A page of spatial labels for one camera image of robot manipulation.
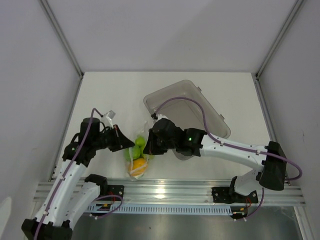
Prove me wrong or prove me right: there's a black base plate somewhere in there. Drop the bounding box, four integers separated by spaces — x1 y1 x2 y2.
211 187 259 204
106 185 125 202

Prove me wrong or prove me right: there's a left aluminium frame post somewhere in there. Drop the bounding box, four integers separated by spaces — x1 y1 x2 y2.
38 0 85 78

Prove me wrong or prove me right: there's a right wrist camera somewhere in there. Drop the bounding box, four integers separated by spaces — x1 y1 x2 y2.
151 112 168 123

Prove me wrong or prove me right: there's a right aluminium frame post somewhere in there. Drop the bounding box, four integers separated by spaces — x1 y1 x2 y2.
254 0 307 78

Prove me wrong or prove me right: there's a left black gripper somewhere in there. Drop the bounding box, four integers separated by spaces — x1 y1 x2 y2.
92 124 135 152

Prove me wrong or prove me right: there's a clear grey plastic bin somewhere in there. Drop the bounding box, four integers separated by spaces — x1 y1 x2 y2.
142 79 231 161

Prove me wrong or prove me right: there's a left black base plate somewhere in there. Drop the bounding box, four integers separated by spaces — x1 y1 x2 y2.
106 185 125 202

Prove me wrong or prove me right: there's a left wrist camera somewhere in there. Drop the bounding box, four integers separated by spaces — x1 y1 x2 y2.
100 110 116 128

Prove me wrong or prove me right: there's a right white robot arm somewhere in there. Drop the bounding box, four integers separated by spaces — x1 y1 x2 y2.
143 118 287 202

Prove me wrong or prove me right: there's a white slotted cable duct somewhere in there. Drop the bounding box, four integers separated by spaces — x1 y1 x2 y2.
69 203 233 216

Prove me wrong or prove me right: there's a clear dotted zip top bag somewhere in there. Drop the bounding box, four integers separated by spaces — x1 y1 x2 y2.
123 121 155 181

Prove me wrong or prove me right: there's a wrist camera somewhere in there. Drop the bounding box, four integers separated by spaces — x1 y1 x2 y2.
100 110 116 128
151 112 168 123

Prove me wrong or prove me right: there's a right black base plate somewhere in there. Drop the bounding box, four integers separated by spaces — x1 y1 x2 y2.
211 187 259 204

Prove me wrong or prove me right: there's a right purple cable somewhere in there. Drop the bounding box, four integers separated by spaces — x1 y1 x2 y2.
151 96 303 181

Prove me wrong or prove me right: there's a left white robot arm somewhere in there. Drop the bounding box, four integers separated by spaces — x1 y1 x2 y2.
21 117 135 240

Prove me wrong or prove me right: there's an aluminium frame post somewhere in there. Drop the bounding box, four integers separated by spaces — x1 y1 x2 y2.
38 0 85 78
254 0 307 78

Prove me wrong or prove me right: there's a green bumpy toy guava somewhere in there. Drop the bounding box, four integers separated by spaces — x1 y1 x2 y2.
123 145 143 162

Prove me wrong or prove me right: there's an orange toy fruit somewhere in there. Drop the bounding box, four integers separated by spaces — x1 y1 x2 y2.
127 158 148 177

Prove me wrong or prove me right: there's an aluminium mounting rail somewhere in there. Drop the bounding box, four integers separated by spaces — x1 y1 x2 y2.
33 177 306 207

